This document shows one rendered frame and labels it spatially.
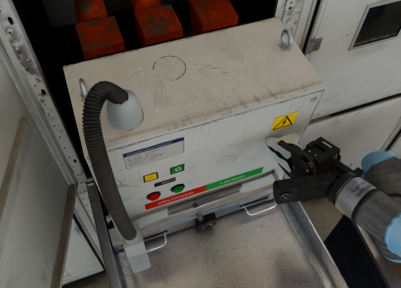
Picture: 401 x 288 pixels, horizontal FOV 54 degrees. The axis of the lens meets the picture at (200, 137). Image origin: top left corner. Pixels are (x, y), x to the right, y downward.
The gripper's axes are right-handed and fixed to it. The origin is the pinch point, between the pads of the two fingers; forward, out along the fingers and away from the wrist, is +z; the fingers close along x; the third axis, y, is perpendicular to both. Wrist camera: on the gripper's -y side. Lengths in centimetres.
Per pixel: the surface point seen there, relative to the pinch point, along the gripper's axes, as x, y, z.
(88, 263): -86, -48, 65
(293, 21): 12.9, 26.9, 19.6
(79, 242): -64, -47, 59
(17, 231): -5, -54, 20
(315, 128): -40, 46, 26
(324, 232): -120, 59, 25
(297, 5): 17.6, 26.9, 18.4
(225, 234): -38.5, -8.9, 10.2
